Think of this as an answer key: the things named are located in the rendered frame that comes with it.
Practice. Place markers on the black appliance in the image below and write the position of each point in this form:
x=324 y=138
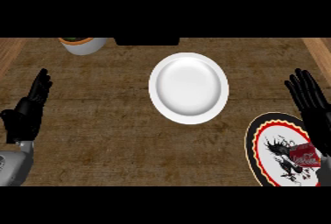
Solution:
x=146 y=41

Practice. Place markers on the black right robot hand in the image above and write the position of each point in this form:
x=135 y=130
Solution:
x=313 y=105

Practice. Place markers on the plain white plate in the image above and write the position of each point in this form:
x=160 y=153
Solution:
x=188 y=88

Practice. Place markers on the black red patterned plate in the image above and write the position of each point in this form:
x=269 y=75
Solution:
x=275 y=157

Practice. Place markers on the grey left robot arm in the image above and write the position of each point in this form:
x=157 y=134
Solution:
x=16 y=163

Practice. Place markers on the white pot with orange rim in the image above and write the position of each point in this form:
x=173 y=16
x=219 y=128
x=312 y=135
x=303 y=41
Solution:
x=83 y=44

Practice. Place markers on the red can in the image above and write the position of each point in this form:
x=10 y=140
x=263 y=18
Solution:
x=305 y=157

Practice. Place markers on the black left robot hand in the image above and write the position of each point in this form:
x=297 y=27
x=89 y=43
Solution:
x=27 y=115

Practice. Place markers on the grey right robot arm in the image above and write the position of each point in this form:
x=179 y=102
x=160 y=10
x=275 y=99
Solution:
x=325 y=170

